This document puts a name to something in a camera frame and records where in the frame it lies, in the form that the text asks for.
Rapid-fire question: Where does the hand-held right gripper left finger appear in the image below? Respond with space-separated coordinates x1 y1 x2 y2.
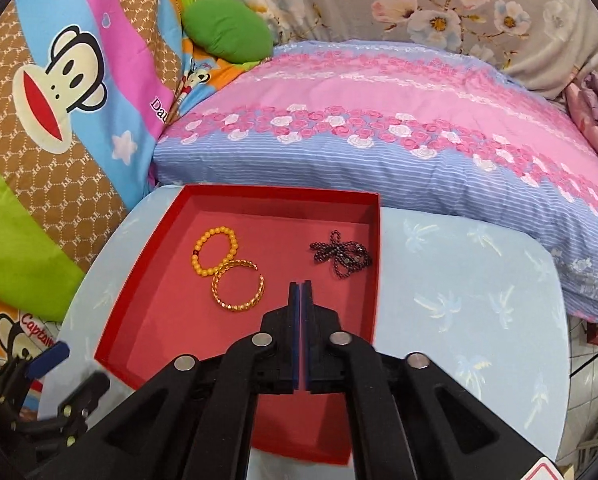
26 281 300 480

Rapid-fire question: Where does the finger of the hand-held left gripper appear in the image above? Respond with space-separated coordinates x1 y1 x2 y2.
19 372 111 443
0 341 71 411

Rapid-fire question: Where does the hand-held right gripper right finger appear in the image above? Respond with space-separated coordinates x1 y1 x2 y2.
304 281 546 480

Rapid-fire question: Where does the red cardboard box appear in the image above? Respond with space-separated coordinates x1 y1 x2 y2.
94 185 382 466

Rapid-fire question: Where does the gold open bangle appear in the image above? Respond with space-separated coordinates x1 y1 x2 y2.
210 259 265 312

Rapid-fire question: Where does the cartoon monkey printed blanket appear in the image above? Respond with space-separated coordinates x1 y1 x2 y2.
0 0 275 411

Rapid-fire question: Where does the pink blue floral pillow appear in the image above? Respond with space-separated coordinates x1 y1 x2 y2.
151 37 598 323

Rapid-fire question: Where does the green cushion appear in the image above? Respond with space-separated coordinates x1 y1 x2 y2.
181 0 274 66

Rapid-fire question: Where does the dark purple bead bracelet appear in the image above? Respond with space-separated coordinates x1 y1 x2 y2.
309 230 374 281

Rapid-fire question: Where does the yellow bead bracelet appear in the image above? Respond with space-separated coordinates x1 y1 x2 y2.
191 226 241 277

